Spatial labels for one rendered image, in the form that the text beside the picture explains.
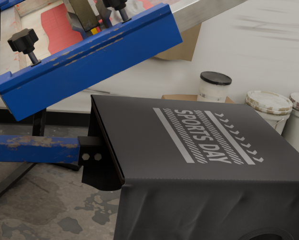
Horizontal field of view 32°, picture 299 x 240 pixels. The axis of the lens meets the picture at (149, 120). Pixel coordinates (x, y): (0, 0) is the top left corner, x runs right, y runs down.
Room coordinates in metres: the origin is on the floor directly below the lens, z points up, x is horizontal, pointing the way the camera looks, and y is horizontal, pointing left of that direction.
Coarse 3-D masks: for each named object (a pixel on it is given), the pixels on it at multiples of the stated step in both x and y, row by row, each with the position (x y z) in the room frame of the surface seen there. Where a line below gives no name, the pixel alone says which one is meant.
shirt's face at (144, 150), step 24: (96, 96) 1.31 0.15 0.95; (120, 96) 1.34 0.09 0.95; (120, 120) 1.18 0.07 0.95; (144, 120) 1.21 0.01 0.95; (240, 120) 1.33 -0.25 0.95; (264, 120) 1.36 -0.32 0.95; (120, 144) 1.05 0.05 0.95; (144, 144) 1.07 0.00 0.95; (168, 144) 1.09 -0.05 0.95; (264, 144) 1.20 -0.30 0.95; (288, 144) 1.22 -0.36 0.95; (120, 168) 0.94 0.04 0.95; (144, 168) 0.96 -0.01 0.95; (168, 168) 0.98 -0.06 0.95; (192, 168) 1.00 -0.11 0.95; (216, 168) 1.02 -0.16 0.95; (240, 168) 1.04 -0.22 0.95; (264, 168) 1.06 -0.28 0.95; (288, 168) 1.08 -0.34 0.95
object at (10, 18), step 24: (24, 0) 1.29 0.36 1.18; (48, 0) 1.31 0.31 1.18; (192, 0) 0.86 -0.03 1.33; (216, 0) 0.86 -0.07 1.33; (240, 0) 0.87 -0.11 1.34; (0, 24) 1.16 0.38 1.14; (192, 24) 0.85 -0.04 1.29; (0, 48) 0.99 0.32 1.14; (0, 72) 0.85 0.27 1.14; (0, 96) 0.75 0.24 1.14
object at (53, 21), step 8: (56, 8) 1.25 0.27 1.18; (64, 8) 1.22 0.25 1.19; (48, 16) 1.21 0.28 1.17; (56, 16) 1.19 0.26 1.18; (64, 16) 1.16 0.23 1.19; (48, 24) 1.15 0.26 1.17; (56, 24) 1.13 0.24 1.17; (64, 24) 1.10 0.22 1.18; (48, 32) 1.09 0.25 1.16; (56, 32) 1.07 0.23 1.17
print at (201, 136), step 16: (160, 112) 1.28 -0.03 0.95; (176, 112) 1.30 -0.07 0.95; (192, 112) 1.32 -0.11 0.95; (208, 112) 1.34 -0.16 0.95; (176, 128) 1.20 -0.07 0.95; (192, 128) 1.21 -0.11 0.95; (208, 128) 1.23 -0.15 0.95; (224, 128) 1.25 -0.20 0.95; (176, 144) 1.10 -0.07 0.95; (192, 144) 1.12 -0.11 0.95; (208, 144) 1.13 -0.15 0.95; (224, 144) 1.15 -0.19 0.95; (240, 144) 1.17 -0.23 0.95; (192, 160) 1.03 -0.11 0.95; (208, 160) 1.05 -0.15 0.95; (224, 160) 1.06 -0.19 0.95; (240, 160) 1.08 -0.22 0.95; (256, 160) 1.09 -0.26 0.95
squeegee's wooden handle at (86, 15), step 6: (72, 0) 0.90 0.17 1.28; (78, 0) 0.90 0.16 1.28; (84, 0) 0.91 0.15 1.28; (72, 6) 0.90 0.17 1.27; (78, 6) 0.90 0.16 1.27; (84, 6) 0.91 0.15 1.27; (90, 6) 0.91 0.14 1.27; (78, 12) 0.90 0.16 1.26; (84, 12) 0.91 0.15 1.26; (90, 12) 0.91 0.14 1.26; (78, 18) 0.90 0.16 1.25; (84, 18) 0.91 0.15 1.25; (90, 18) 0.91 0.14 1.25; (96, 18) 0.91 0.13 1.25; (84, 24) 0.91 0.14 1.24; (90, 24) 0.91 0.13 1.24; (96, 24) 0.91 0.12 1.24; (84, 30) 0.91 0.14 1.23
